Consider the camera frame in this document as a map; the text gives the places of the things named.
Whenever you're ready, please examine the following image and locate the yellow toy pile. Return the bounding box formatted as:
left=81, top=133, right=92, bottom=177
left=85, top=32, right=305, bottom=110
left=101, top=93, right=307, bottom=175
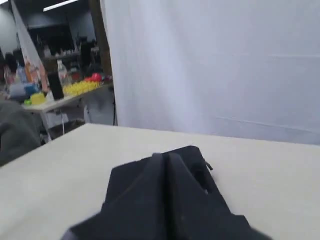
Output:
left=62, top=80, right=102, bottom=96

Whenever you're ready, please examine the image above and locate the red round object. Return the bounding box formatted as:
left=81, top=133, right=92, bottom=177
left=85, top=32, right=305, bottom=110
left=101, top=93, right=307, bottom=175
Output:
left=84, top=73, right=102, bottom=83

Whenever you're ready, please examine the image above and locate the black plastic tool case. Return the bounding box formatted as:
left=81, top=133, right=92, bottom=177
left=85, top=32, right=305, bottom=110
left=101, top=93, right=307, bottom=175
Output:
left=101, top=145, right=230, bottom=212

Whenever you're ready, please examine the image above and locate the white backdrop curtain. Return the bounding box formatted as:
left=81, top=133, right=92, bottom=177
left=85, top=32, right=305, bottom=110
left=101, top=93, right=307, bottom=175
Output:
left=100, top=0, right=320, bottom=145

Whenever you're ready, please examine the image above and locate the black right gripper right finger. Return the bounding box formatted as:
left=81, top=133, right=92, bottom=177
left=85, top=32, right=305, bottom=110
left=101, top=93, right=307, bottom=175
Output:
left=167, top=153, right=270, bottom=240

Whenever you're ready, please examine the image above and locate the clear plastic bottle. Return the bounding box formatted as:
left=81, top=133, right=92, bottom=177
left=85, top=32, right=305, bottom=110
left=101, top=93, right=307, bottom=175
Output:
left=57, top=59, right=69, bottom=87

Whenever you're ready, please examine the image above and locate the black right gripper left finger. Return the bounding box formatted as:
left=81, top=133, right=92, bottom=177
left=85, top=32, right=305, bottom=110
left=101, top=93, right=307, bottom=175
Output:
left=61, top=153, right=167, bottom=240

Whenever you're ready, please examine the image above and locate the background work table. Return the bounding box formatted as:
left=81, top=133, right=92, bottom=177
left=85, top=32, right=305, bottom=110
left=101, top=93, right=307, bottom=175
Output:
left=21, top=82, right=113, bottom=142

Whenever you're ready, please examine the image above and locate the grey clothed person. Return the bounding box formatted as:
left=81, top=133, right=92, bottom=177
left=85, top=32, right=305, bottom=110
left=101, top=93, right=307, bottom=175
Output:
left=0, top=100, right=41, bottom=166

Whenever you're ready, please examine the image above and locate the yellow small container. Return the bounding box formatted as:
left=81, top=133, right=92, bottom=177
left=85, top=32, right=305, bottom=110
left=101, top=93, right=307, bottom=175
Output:
left=29, top=92, right=46, bottom=105

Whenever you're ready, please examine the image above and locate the black box on table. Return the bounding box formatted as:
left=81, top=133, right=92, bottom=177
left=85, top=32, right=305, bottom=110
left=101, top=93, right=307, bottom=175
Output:
left=47, top=72, right=64, bottom=101

